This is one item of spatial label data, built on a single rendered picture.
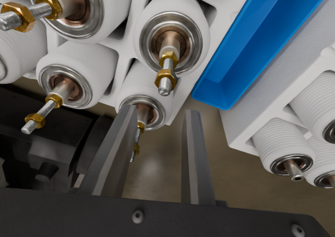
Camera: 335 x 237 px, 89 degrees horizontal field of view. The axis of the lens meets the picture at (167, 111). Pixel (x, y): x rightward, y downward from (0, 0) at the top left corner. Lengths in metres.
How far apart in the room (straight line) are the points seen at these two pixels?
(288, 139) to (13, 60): 0.48
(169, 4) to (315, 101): 0.29
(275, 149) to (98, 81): 0.35
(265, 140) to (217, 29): 0.25
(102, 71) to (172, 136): 0.46
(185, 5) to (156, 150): 0.65
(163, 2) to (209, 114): 0.46
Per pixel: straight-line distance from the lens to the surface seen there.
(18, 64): 0.33
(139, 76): 0.29
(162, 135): 0.69
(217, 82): 0.54
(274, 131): 0.43
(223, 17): 0.29
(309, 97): 0.39
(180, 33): 0.21
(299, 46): 0.42
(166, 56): 0.17
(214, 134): 0.70
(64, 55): 0.28
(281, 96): 0.39
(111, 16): 0.23
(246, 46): 0.51
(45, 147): 0.57
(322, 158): 0.50
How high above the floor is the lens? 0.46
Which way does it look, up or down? 49 degrees down
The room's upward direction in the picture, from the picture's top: 174 degrees counter-clockwise
